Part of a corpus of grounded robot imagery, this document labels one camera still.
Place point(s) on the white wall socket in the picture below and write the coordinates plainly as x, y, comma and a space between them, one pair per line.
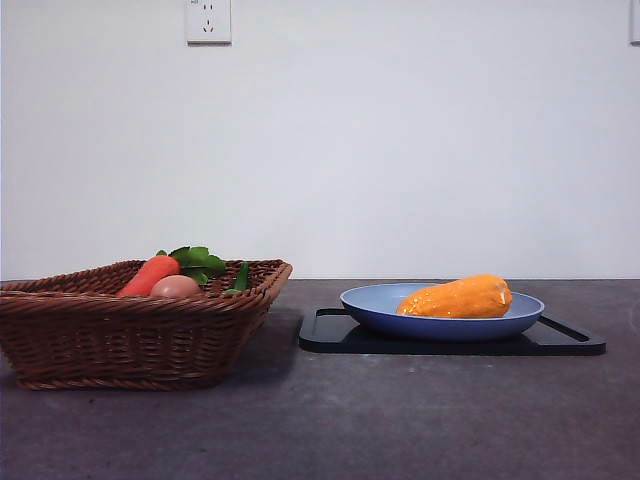
209, 25

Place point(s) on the blue round plate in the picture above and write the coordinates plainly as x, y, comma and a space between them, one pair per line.
440, 327

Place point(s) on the brown wicker basket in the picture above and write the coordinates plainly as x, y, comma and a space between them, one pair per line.
125, 340

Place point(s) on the green pepper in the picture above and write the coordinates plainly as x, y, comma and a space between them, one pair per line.
243, 277

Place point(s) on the brown egg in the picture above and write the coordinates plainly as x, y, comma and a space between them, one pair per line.
176, 287

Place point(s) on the dark rectangular tray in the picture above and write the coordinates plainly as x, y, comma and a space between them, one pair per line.
326, 341

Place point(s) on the green leafy vegetable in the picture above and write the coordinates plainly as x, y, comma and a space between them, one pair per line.
201, 260

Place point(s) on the orange carrot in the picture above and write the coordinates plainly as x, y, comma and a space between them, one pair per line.
151, 272

